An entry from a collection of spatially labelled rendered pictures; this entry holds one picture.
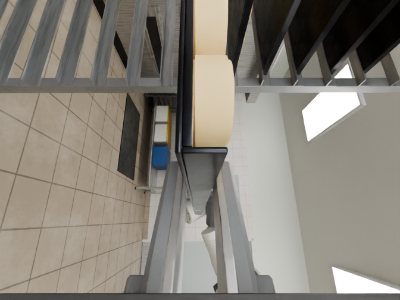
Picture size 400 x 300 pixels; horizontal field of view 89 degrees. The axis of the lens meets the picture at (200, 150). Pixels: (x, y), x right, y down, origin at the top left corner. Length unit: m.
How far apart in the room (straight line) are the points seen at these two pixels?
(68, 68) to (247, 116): 4.39
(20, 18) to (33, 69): 0.22
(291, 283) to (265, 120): 3.20
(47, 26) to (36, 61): 0.13
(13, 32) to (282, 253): 4.40
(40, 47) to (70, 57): 0.10
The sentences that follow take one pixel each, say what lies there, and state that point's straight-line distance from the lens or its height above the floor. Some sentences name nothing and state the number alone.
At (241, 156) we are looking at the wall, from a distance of 4.46.
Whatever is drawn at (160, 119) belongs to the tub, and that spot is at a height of 0.33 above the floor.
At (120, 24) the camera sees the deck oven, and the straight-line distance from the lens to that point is 2.79.
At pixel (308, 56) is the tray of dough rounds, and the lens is 0.61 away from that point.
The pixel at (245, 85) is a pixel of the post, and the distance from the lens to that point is 0.60.
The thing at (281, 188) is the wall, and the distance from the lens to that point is 4.54.
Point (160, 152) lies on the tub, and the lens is 3.77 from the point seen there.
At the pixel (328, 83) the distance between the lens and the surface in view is 0.67.
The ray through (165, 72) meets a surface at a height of 0.95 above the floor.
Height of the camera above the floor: 1.04
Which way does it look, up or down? 1 degrees up
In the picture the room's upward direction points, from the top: 90 degrees clockwise
